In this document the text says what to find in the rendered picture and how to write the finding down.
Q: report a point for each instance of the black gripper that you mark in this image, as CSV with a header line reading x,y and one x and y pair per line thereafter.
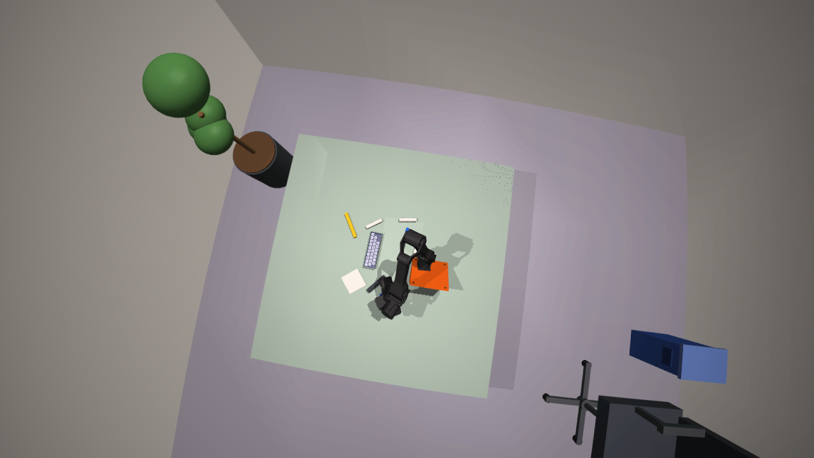
x,y
385,285

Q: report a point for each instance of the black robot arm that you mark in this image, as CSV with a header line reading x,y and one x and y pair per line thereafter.
x,y
389,303

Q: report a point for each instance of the dark grey cylinder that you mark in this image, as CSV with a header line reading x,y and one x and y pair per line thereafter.
x,y
375,284

